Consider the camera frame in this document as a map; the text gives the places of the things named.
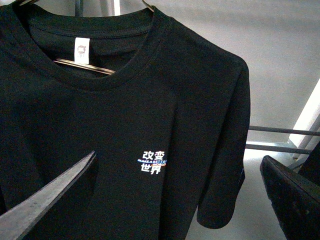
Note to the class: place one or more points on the black printed t-shirt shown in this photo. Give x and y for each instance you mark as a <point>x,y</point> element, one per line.
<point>169,127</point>

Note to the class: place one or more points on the wooden clothes hanger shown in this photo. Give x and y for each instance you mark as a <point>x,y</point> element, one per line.
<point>81,58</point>

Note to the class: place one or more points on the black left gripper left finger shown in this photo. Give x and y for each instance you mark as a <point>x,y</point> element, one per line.
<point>16,223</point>

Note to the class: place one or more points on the grey metal clothes rack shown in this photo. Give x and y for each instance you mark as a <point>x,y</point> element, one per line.
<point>280,42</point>

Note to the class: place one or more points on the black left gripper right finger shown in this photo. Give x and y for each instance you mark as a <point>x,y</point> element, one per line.
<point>294,199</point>

